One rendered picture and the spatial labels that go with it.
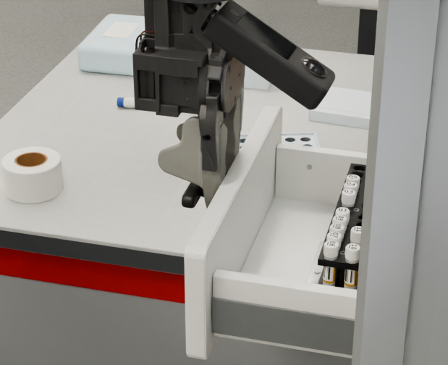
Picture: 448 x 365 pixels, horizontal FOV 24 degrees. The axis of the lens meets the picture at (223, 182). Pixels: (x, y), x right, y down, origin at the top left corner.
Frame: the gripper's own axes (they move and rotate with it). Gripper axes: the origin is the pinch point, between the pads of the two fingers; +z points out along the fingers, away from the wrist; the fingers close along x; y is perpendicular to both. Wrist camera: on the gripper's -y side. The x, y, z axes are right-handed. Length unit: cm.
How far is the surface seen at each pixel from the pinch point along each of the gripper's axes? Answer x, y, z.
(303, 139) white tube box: -34.1, -1.0, 11.3
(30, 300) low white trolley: -11.2, 26.6, 25.1
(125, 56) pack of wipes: -54, 29, 11
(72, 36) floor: -251, 124, 91
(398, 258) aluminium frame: 55, -20, -30
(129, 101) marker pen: -43, 25, 13
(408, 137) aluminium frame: 55, -20, -34
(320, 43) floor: -267, 36, 90
